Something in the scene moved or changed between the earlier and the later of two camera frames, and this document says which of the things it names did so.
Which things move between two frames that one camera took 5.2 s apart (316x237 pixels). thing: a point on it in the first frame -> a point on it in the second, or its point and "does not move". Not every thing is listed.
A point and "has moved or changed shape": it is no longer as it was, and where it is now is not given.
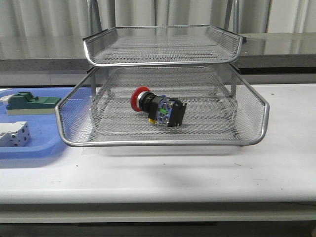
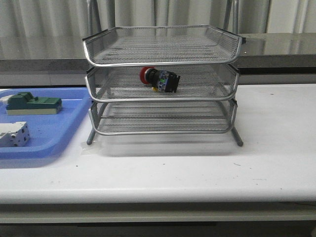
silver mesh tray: [163, 106] has moved or changed shape
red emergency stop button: [162, 110] -> [162, 80]
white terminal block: [14, 134] does not move
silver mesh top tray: [161, 45] does not move
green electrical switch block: [23, 103] does not move
